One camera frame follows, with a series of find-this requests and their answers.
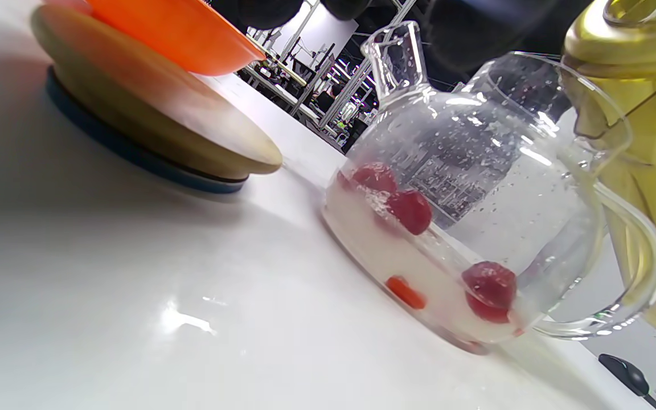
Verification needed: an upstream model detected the person's left hand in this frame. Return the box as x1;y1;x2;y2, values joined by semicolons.
211;0;591;72

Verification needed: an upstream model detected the clear glass teapot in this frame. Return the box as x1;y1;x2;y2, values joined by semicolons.
321;21;656;355

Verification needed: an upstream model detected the red dates and wolfberries pile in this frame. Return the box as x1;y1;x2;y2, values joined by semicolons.
337;162;525;337

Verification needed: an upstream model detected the orange plastic bowl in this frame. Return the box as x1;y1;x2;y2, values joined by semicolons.
86;0;266;76

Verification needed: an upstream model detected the round bamboo teapot lid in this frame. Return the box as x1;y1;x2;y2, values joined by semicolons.
30;5;284;194

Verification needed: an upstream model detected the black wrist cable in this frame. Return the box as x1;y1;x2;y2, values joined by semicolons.
598;353;656;410

